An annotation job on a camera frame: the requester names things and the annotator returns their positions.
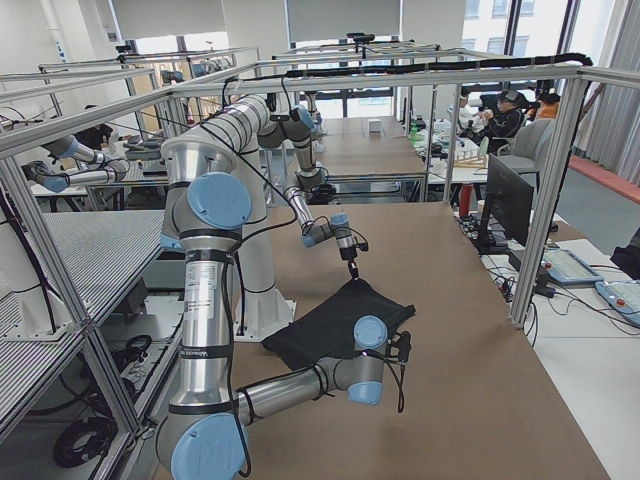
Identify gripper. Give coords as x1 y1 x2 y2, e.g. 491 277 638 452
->
338 235 359 280

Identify black graphic t-shirt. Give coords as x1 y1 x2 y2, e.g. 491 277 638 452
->
262 279 416 370

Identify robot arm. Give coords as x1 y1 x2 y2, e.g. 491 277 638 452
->
157 95 388 479
258 93 368 280

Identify black Huawei monitor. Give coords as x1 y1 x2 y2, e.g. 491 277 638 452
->
475 156 534 255

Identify aluminium frame post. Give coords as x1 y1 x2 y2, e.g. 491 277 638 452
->
509 76 589 330

